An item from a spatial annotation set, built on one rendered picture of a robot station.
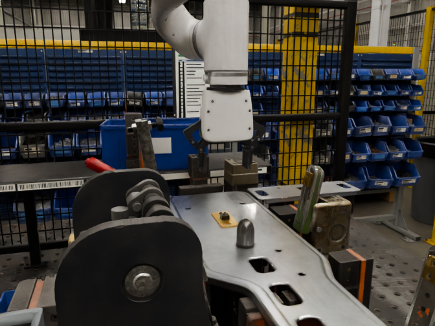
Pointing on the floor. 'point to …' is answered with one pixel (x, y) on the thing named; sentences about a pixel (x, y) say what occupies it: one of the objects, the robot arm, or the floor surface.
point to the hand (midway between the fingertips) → (224, 165)
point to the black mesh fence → (347, 36)
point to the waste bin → (424, 183)
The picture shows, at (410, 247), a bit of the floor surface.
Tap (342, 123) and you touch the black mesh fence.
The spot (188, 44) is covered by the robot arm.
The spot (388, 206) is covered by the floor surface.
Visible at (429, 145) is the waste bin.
